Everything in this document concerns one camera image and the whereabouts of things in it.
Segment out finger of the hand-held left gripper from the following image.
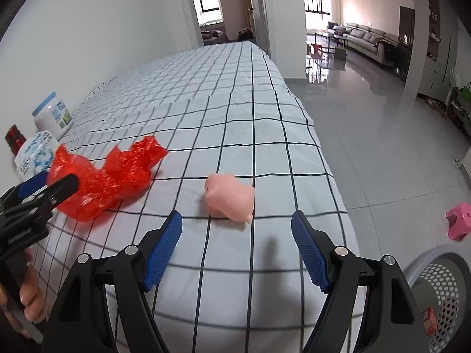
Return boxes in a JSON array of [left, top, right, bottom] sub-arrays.
[[15, 174, 79, 214], [0, 171, 50, 207]]

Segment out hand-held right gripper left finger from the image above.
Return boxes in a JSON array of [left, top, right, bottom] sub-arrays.
[[46, 210, 183, 353]]

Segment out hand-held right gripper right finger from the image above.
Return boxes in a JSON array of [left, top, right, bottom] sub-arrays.
[[291, 210, 431, 353]]

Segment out red plastic bag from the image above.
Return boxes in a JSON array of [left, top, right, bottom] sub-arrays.
[[47, 135, 169, 222]]

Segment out pink pig toy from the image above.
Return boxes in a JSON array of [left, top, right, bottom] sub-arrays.
[[204, 173, 256, 223]]

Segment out grey perforated plastic basket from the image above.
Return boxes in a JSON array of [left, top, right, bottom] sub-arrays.
[[403, 246, 471, 353]]

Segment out person's left hand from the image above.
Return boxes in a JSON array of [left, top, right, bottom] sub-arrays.
[[0, 259, 48, 337]]

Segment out white bottle with red cap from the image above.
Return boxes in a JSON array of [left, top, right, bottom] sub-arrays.
[[4, 124, 59, 182]]

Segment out white jar with blue label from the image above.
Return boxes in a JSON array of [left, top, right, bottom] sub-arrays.
[[31, 92, 73, 140]]

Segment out red flat packet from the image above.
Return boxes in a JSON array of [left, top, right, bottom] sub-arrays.
[[420, 308, 437, 336]]

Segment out pink plastic stool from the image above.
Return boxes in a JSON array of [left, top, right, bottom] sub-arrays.
[[445, 203, 471, 241]]

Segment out bed with checkered sheet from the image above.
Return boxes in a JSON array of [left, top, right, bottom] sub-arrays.
[[22, 40, 359, 353]]

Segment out flat cardboard pieces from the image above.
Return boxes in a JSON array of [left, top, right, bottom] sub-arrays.
[[417, 97, 447, 118]]

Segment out shoe rack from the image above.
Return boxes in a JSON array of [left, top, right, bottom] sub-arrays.
[[445, 86, 471, 133]]

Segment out grey storage cabinet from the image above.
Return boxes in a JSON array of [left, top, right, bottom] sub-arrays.
[[416, 0, 459, 100]]

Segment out dark coffee table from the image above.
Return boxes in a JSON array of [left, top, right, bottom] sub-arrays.
[[314, 29, 348, 50]]

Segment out beige sofa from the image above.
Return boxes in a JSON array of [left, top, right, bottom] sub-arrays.
[[327, 21, 400, 67]]

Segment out bedroom window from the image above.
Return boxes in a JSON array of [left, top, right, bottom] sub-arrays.
[[195, 0, 224, 24]]

